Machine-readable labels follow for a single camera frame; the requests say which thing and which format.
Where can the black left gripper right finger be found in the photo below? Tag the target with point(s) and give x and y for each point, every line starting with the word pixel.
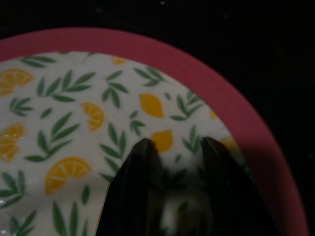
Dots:
pixel 233 191

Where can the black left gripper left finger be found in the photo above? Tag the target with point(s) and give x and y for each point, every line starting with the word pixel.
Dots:
pixel 130 191

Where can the pink plate with lemon print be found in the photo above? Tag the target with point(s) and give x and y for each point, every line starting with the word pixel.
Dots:
pixel 73 98

